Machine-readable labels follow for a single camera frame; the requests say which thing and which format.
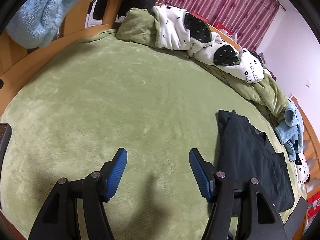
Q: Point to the green plush blanket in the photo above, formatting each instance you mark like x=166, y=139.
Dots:
x=140, y=26

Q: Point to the white wall switch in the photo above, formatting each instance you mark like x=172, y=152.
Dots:
x=308, y=84

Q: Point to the black sweatshirt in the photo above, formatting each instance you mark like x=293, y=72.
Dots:
x=246, y=152

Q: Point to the light blue fleece garment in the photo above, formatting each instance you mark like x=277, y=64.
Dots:
x=37, y=21

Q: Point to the light blue fleece robe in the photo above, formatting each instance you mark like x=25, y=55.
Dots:
x=290, y=131

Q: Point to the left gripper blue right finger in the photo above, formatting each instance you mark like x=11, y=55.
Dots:
x=258, y=219

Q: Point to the green plush bed sheet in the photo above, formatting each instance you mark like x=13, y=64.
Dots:
x=125, y=109

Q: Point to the wooden bed frame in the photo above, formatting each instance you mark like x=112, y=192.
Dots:
x=37, y=55

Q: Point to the maroon striped curtain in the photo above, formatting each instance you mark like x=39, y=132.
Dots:
x=249, y=19

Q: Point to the white black patterned quilt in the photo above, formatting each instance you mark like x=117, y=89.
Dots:
x=179, y=30

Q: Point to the white patterned pillow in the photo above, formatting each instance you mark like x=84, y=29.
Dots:
x=302, y=169

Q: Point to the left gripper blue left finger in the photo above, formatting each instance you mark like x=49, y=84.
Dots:
x=58, y=217

